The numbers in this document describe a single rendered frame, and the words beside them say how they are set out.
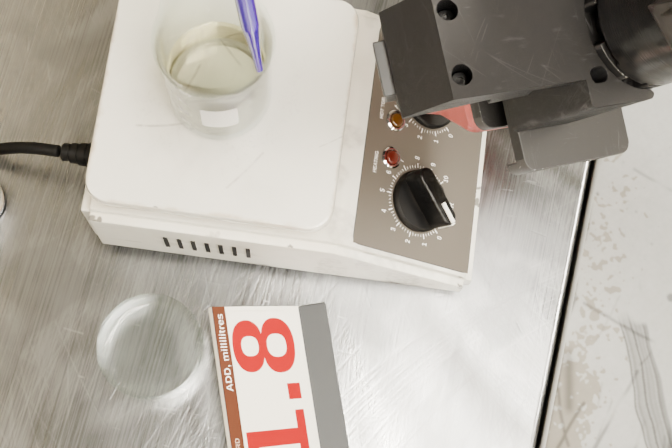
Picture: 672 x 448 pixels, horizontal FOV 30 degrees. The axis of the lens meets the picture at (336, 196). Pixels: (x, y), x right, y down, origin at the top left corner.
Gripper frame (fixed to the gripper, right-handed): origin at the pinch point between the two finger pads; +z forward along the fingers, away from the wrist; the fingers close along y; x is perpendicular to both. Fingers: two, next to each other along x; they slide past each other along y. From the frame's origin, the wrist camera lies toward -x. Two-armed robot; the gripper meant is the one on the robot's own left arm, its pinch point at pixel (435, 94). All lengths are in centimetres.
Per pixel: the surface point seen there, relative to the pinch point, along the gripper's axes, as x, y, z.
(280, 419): -9.2, 14.5, 6.5
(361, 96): -3.4, -0.6, 1.6
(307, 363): -6.4, 12.2, 7.4
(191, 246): -11.3, 4.9, 8.0
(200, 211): -12.8, 3.5, 3.2
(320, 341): -5.5, 11.3, 7.2
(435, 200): -1.7, 5.3, -0.3
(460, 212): 1.1, 6.2, 1.5
